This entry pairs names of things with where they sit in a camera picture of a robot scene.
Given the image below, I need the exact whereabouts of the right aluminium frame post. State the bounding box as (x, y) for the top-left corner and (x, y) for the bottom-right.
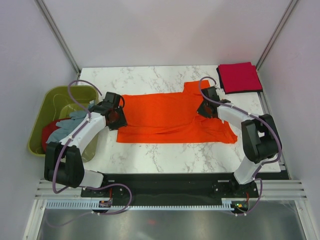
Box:
(255, 0), (300, 72)

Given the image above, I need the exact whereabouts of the dark red t shirt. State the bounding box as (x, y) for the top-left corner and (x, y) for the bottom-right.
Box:
(41, 118), (69, 153)

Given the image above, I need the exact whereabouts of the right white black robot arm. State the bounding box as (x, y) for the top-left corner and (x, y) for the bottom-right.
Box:
(198, 86), (282, 197)

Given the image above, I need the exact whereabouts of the white slotted cable duct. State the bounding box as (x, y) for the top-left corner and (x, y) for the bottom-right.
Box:
(45, 199), (234, 211)

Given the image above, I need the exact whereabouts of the olive green plastic bin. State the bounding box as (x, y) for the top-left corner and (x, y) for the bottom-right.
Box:
(27, 85), (99, 157)

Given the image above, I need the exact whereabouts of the left aluminium frame post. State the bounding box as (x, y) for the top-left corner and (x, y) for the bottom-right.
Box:
(34, 0), (82, 77)

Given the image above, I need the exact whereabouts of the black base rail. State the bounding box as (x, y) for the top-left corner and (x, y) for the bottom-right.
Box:
(81, 173), (259, 206)

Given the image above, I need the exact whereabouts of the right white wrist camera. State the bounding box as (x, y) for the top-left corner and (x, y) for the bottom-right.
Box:
(214, 85), (231, 104)

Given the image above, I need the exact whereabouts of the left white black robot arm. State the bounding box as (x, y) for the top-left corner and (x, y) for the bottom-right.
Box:
(44, 92), (128, 197)

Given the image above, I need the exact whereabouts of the orange t shirt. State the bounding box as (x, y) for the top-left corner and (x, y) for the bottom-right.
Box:
(116, 80), (238, 144)

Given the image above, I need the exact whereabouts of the light blue t shirt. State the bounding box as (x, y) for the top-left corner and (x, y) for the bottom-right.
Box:
(46, 110), (88, 144)

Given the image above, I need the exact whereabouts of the aluminium frame post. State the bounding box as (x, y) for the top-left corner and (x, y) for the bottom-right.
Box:
(34, 0), (82, 77)
(255, 0), (300, 72)

